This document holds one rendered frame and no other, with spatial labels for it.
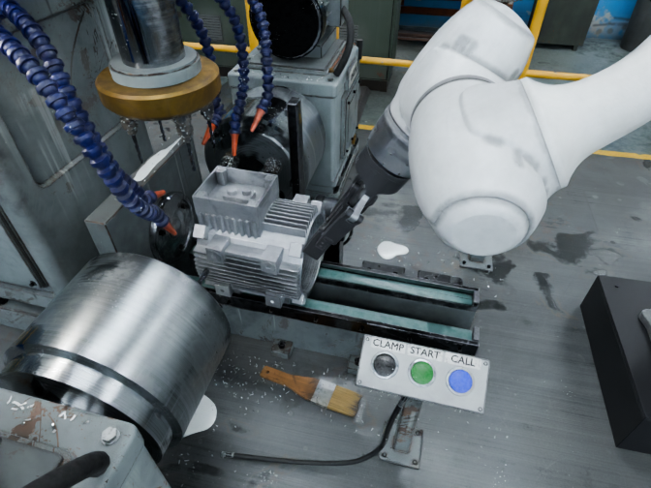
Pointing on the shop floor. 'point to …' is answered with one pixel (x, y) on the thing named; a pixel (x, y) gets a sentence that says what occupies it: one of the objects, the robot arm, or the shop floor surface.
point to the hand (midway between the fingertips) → (320, 241)
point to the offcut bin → (566, 21)
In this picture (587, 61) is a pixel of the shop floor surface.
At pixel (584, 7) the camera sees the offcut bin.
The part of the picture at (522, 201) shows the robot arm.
